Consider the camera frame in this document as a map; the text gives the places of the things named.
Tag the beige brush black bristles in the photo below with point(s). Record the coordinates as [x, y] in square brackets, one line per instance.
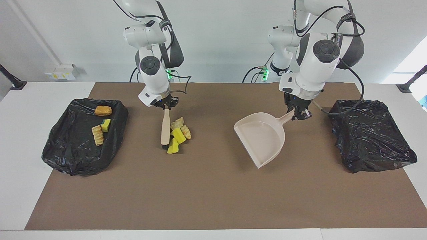
[165, 128]

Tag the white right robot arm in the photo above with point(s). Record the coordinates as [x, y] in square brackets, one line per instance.
[151, 76]

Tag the beige plastic dustpan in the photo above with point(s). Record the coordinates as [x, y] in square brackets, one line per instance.
[263, 140]

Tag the blue object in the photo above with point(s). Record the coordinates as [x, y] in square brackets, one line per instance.
[424, 101]

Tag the brown bread bun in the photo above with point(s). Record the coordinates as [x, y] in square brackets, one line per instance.
[103, 110]

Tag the black bag lined bin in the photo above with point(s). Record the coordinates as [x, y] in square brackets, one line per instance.
[76, 153]
[370, 136]

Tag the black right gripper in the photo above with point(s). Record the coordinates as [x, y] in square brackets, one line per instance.
[166, 101]

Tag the yellow sponge green scouring side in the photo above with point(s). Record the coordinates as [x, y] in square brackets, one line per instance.
[105, 125]

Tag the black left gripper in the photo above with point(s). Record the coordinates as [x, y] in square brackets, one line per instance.
[298, 103]

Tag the striped croissant bread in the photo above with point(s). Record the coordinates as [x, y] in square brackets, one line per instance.
[97, 135]

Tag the white wall outlet box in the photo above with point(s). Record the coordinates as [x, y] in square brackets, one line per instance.
[61, 71]

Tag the black camera stand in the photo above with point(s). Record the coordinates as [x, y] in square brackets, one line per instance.
[405, 87]
[16, 85]

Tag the pale yellow foam chunk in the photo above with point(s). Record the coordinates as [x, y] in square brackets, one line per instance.
[177, 123]
[187, 132]

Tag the yellow sponge piece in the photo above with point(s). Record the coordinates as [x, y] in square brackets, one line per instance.
[173, 147]
[178, 136]

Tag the brown table mat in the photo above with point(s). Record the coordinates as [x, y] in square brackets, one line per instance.
[217, 206]

